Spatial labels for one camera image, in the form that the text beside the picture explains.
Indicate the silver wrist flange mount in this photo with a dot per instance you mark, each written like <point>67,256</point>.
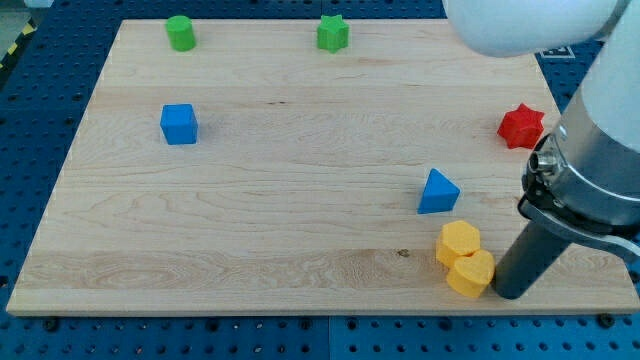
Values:
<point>580,186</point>

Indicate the red star block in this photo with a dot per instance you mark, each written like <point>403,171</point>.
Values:
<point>522,127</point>

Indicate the blue cube block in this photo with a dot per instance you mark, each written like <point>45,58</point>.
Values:
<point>179,124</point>

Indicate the yellow heart block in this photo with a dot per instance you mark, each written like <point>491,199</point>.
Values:
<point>471,275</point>

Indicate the green cylinder block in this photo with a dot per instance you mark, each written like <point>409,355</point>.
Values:
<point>180,33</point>

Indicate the black white fiducial marker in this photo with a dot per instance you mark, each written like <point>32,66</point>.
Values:
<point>564,52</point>

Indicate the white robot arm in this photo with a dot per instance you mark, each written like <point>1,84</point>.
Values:
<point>610,88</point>

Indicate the green star block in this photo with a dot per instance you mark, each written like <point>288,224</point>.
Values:
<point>332,33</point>

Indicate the blue triangle block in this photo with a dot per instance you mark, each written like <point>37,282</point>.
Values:
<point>439,194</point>

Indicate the yellow hexagon block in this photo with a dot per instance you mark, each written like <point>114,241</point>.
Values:
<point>456,239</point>

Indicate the wooden board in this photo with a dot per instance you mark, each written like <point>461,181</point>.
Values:
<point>300,195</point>

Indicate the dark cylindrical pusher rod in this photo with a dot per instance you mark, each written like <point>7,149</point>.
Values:
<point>532,253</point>

